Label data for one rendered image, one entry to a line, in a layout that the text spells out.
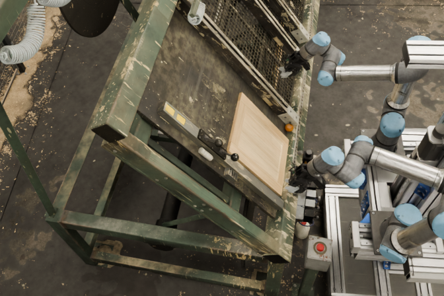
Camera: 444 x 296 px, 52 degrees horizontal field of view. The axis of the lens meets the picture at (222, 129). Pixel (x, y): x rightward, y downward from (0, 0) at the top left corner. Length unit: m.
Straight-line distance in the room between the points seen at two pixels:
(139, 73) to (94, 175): 2.14
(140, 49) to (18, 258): 2.29
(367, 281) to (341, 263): 0.19
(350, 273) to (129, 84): 2.02
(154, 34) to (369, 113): 2.54
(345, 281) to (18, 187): 2.58
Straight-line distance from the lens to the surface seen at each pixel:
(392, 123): 2.43
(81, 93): 4.35
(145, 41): 1.84
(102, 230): 2.70
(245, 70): 2.42
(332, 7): 4.92
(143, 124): 1.89
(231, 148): 2.22
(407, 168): 1.86
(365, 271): 3.18
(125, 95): 1.68
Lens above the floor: 3.16
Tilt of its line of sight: 56 degrees down
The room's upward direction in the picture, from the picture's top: 5 degrees counter-clockwise
